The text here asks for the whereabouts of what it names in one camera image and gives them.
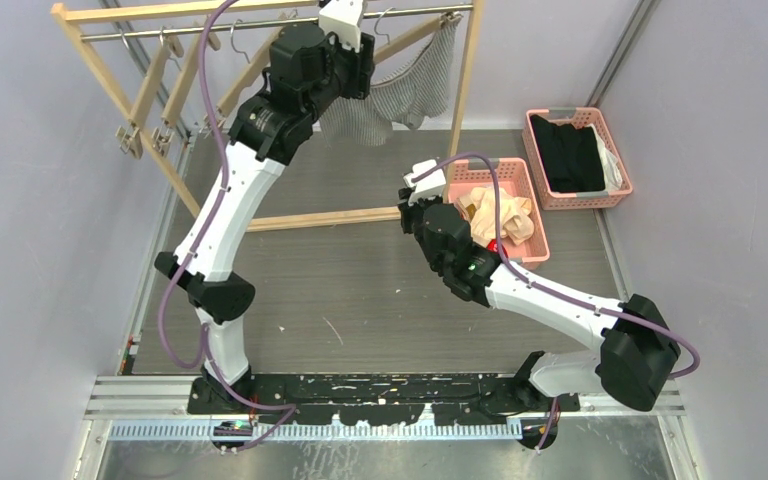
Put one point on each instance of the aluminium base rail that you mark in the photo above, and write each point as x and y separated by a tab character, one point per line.
152	408

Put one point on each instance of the black clothes in basket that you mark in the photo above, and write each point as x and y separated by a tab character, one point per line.
569	156

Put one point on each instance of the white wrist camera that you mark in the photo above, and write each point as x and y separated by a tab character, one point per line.
343	18
425	181

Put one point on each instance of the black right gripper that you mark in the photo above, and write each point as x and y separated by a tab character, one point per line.
407	208

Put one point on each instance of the wooden clothes rack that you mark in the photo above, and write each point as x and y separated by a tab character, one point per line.
72	22

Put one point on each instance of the pink basket near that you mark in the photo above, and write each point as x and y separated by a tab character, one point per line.
514	178

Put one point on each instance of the white cloth in basket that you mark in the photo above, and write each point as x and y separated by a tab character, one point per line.
612	176

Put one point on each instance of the grey striped underwear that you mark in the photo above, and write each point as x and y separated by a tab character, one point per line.
417	91

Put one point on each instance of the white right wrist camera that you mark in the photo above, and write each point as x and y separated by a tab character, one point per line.
425	181

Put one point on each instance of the pink basket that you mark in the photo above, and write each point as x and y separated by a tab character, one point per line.
514	178
579	117

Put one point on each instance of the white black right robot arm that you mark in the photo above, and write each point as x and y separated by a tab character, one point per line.
627	352

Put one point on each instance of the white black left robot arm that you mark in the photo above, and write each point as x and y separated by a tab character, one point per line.
238	199

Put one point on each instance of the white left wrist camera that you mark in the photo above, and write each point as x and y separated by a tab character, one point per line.
343	18

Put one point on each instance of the pink basket far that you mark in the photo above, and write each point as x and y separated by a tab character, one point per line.
579	117

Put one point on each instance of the beige underwear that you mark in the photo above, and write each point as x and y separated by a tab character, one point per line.
500	215

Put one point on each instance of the wooden clip hanger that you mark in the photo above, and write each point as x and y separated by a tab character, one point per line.
414	35
174	106
255	61
129	137

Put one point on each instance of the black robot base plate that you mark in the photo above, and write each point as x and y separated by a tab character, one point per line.
374	399

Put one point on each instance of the empty wooden clip hanger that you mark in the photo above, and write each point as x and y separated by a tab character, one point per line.
129	137

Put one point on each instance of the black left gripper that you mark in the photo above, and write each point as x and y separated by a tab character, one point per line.
360	64

